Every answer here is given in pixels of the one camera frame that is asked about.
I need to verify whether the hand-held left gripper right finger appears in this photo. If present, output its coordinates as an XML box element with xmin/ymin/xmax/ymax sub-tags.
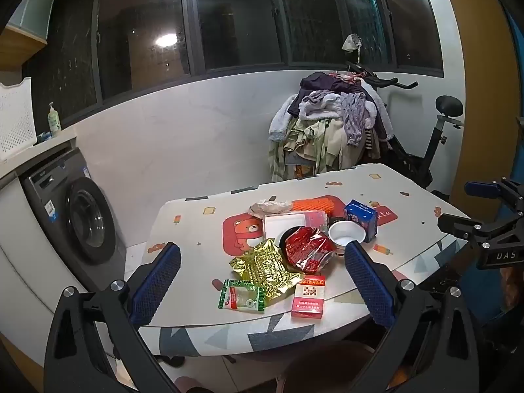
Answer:
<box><xmin>340</xmin><ymin>241</ymin><xmax>486</xmax><ymax>393</ymax></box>

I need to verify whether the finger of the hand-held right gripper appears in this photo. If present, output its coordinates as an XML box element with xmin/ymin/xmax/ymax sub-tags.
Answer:
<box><xmin>464</xmin><ymin>180</ymin><xmax>524</xmax><ymax>216</ymax></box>
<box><xmin>437</xmin><ymin>213</ymin><xmax>513</xmax><ymax>250</ymax></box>

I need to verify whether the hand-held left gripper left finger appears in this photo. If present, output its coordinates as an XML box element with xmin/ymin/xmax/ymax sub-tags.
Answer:
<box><xmin>43</xmin><ymin>242</ymin><xmax>182</xmax><ymax>393</ymax></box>

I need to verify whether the white bowl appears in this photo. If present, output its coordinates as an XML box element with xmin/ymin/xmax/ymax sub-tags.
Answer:
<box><xmin>327</xmin><ymin>220</ymin><xmax>366</xmax><ymax>250</ymax></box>

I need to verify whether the red cigarette box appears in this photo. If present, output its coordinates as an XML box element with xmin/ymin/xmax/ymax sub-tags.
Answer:
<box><xmin>290</xmin><ymin>275</ymin><xmax>327</xmax><ymax>320</ymax></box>

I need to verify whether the blue carton box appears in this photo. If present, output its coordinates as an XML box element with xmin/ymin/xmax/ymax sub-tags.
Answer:
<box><xmin>343</xmin><ymin>199</ymin><xmax>378</xmax><ymax>243</ymax></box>

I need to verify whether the red snack wrapper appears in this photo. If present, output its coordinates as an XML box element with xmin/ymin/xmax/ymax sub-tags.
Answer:
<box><xmin>284</xmin><ymin>227</ymin><xmax>337</xmax><ymax>275</ymax></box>

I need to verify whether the pink packet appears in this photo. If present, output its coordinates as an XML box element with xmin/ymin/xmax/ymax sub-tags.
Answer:
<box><xmin>303</xmin><ymin>210</ymin><xmax>328</xmax><ymax>228</ymax></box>

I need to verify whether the green and white packet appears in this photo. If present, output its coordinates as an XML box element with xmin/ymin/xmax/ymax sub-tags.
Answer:
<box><xmin>217</xmin><ymin>279</ymin><xmax>267</xmax><ymax>314</ymax></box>

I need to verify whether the black bowl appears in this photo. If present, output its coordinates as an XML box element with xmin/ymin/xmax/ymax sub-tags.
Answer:
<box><xmin>277</xmin><ymin>226</ymin><xmax>330</xmax><ymax>273</ymax></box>

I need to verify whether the white box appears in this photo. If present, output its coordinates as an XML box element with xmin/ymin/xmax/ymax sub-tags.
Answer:
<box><xmin>263</xmin><ymin>212</ymin><xmax>308</xmax><ymax>246</ymax></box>

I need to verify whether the gold foil wrapper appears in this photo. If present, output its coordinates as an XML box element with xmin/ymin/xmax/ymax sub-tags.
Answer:
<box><xmin>228</xmin><ymin>238</ymin><xmax>306</xmax><ymax>307</ymax></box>

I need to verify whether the black exercise bike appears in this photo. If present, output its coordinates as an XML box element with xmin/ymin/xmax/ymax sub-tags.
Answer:
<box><xmin>344</xmin><ymin>61</ymin><xmax>465</xmax><ymax>201</ymax></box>

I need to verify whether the white bear print table mat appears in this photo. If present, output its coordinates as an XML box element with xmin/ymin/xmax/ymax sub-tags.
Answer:
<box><xmin>141</xmin><ymin>163</ymin><xmax>471</xmax><ymax>328</ymax></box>

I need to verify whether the table with patterned tablecloth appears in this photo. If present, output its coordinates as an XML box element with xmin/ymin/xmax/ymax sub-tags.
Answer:
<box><xmin>137</xmin><ymin>163</ymin><xmax>471</xmax><ymax>357</ymax></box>

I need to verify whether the grey washing machine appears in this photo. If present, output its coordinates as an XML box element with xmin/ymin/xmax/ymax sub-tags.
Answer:
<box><xmin>20</xmin><ymin>147</ymin><xmax>127</xmax><ymax>295</ymax></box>

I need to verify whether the pile of clothes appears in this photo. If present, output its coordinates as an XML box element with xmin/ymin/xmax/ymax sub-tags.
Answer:
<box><xmin>268</xmin><ymin>71</ymin><xmax>394</xmax><ymax>183</ymax></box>

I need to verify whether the white countertop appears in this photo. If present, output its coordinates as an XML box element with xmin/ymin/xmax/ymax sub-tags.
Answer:
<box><xmin>0</xmin><ymin>125</ymin><xmax>78</xmax><ymax>189</ymax></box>

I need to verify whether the green soap pump bottle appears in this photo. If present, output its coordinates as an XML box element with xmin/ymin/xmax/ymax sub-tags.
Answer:
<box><xmin>46</xmin><ymin>102</ymin><xmax>62</xmax><ymax>136</ymax></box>

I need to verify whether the white plastic bag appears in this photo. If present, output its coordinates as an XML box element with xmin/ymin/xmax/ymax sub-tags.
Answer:
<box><xmin>342</xmin><ymin>33</ymin><xmax>363</xmax><ymax>54</ymax></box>

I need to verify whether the white perforated laundry basket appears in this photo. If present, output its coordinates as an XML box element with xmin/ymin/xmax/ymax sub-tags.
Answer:
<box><xmin>0</xmin><ymin>78</ymin><xmax>35</xmax><ymax>161</ymax></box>

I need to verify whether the dark framed window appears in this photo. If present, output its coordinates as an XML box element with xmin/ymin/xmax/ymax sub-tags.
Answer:
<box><xmin>22</xmin><ymin>0</ymin><xmax>445</xmax><ymax>111</ymax></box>

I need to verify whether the wooden door frame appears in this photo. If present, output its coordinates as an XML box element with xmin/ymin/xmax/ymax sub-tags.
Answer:
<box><xmin>450</xmin><ymin>0</ymin><xmax>520</xmax><ymax>214</ymax></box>

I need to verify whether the wooden wall cabinet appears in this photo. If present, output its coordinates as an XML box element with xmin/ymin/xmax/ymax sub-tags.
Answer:
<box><xmin>0</xmin><ymin>0</ymin><xmax>62</xmax><ymax>70</ymax></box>

